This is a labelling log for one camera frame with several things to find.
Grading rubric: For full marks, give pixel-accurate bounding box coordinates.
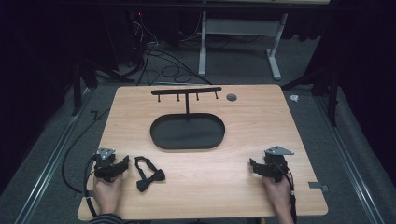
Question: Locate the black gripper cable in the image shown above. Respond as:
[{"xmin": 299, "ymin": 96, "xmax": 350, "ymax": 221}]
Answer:
[
  {"xmin": 82, "ymin": 154, "xmax": 99, "ymax": 219},
  {"xmin": 281, "ymin": 166, "xmax": 298, "ymax": 224}
]

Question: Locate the metal floor rail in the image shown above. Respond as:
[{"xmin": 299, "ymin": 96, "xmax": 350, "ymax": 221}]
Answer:
[
  {"xmin": 313, "ymin": 94, "xmax": 388, "ymax": 224},
  {"xmin": 13, "ymin": 87, "xmax": 95, "ymax": 224}
]

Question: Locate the person's right hand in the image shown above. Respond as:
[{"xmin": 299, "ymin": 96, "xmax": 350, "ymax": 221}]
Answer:
[{"xmin": 262, "ymin": 175, "xmax": 294, "ymax": 216}]

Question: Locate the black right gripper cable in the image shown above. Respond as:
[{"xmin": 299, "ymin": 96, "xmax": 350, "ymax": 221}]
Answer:
[{"xmin": 281, "ymin": 166, "xmax": 298, "ymax": 224}]

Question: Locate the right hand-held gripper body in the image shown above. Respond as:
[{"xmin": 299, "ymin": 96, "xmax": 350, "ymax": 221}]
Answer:
[{"xmin": 262, "ymin": 145, "xmax": 295, "ymax": 184}]

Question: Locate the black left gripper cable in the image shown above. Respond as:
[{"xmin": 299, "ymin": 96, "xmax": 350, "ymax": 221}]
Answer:
[{"xmin": 82, "ymin": 154, "xmax": 99, "ymax": 219}]

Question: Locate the person's left hand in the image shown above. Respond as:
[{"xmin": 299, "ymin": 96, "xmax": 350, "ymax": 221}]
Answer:
[{"xmin": 92, "ymin": 173, "xmax": 124, "ymax": 217}]

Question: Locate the black bow tie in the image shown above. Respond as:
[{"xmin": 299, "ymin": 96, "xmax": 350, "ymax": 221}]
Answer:
[{"xmin": 134, "ymin": 155, "xmax": 166, "ymax": 193}]

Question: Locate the striped left sleeve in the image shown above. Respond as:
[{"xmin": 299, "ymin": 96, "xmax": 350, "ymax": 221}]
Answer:
[{"xmin": 89, "ymin": 212, "xmax": 125, "ymax": 224}]

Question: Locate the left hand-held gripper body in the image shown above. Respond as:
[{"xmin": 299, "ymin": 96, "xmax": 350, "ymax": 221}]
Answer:
[{"xmin": 93, "ymin": 147, "xmax": 119, "ymax": 183}]

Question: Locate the white desk frame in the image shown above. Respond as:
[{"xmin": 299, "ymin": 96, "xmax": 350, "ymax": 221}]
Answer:
[{"xmin": 198, "ymin": 11, "xmax": 290, "ymax": 81}]

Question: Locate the black tripod stand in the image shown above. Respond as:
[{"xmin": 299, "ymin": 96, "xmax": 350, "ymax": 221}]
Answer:
[{"xmin": 280, "ymin": 65, "xmax": 341, "ymax": 128}]

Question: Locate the grey metal table bracket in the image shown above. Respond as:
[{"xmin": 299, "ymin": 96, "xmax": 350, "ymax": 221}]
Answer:
[{"xmin": 307, "ymin": 181, "xmax": 331, "ymax": 193}]

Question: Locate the black hook stand with tray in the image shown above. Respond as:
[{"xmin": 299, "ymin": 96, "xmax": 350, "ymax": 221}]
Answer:
[{"xmin": 149, "ymin": 86, "xmax": 226, "ymax": 151}]

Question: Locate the long black floor cable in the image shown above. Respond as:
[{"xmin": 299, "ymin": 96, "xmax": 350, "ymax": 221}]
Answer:
[{"xmin": 61, "ymin": 106, "xmax": 110, "ymax": 194}]

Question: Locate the tangle of black floor cables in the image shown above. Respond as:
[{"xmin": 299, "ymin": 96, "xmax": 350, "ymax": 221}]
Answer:
[{"xmin": 125, "ymin": 11, "xmax": 214, "ymax": 87}]

